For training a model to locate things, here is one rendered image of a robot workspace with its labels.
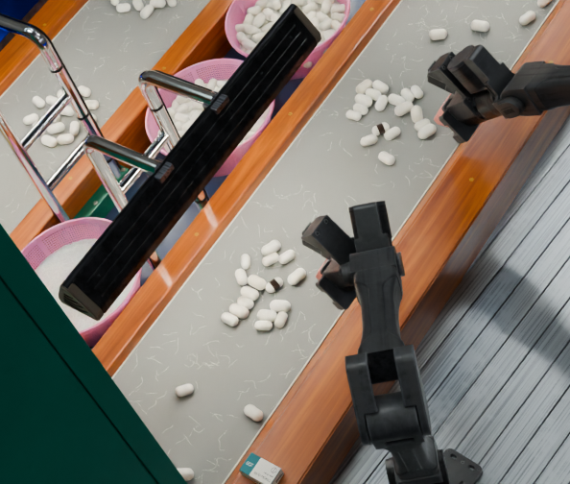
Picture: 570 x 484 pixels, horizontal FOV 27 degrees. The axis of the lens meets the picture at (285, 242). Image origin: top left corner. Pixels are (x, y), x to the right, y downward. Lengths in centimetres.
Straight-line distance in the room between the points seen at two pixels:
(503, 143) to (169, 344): 70
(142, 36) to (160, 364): 84
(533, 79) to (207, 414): 76
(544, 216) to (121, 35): 102
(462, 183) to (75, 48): 97
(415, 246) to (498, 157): 23
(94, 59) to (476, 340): 107
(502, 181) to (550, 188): 12
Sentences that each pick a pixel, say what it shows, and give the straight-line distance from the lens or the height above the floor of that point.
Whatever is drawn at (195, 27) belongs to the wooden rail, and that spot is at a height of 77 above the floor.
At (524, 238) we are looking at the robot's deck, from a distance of 220.
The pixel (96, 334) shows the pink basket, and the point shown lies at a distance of 221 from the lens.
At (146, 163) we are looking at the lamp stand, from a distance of 187.
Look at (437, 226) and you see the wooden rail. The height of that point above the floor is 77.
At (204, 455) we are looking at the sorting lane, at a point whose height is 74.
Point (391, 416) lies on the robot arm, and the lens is 157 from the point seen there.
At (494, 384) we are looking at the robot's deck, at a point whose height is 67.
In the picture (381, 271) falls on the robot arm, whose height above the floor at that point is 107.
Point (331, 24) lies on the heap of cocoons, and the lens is 252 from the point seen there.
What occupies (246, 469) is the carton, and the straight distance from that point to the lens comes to 192.
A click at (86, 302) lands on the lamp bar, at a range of 180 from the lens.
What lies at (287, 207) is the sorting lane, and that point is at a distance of 223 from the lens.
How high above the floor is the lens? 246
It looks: 52 degrees down
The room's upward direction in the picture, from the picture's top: 22 degrees counter-clockwise
